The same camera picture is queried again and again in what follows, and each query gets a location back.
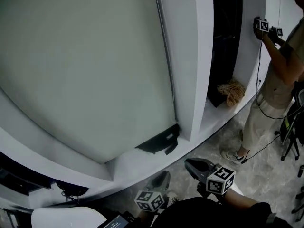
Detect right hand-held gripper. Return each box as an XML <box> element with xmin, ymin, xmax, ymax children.
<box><xmin>184</xmin><ymin>158</ymin><xmax>236</xmax><ymax>196</ymax></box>

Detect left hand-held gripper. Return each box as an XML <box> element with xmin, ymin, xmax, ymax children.
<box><xmin>134</xmin><ymin>171</ymin><xmax>172</xmax><ymax>213</ymax></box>

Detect pale roller blind window covering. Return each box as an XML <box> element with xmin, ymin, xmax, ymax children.
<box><xmin>0</xmin><ymin>0</ymin><xmax>179</xmax><ymax>163</ymax></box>

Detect person's right forearm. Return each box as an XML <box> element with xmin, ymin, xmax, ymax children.
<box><xmin>223</xmin><ymin>189</ymin><xmax>260</xmax><ymax>209</ymax></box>

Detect person's pale sneaker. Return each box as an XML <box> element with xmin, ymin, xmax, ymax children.
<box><xmin>165</xmin><ymin>190</ymin><xmax>181</xmax><ymax>206</ymax></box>

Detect black device with screen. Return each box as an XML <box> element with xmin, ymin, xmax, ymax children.
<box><xmin>101</xmin><ymin>213</ymin><xmax>135</xmax><ymax>228</ymax></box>

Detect black flat plastic piece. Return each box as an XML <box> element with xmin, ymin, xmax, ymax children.
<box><xmin>134</xmin><ymin>123</ymin><xmax>181</xmax><ymax>156</ymax></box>

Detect person's black clothing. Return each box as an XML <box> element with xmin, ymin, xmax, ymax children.
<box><xmin>152</xmin><ymin>197</ymin><xmax>289</xmax><ymax>228</ymax></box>

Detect black rounded case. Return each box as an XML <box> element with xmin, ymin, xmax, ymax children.
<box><xmin>54</xmin><ymin>179</ymin><xmax>89</xmax><ymax>203</ymax></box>

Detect woven straw bag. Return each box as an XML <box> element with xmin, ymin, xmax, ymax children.
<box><xmin>216</xmin><ymin>78</ymin><xmax>246</xmax><ymax>107</ymax></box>

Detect white plastic chair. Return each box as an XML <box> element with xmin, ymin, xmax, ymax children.
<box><xmin>30</xmin><ymin>206</ymin><xmax>108</xmax><ymax>228</ymax></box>

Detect black tripod stand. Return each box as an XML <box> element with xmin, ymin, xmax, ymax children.
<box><xmin>275</xmin><ymin>88</ymin><xmax>304</xmax><ymax>162</ymax></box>

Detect black stand legs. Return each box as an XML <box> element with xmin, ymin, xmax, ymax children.
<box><xmin>291</xmin><ymin>186</ymin><xmax>304</xmax><ymax>222</ymax></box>

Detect dark low cabinet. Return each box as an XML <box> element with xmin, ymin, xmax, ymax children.
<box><xmin>0</xmin><ymin>151</ymin><xmax>52</xmax><ymax>196</ymax></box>

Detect thin black cable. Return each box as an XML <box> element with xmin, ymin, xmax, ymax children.
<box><xmin>240</xmin><ymin>37</ymin><xmax>295</xmax><ymax>164</ymax></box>

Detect metal bead chain cord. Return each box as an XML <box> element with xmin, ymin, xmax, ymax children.
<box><xmin>153</xmin><ymin>0</ymin><xmax>179</xmax><ymax>124</ymax></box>

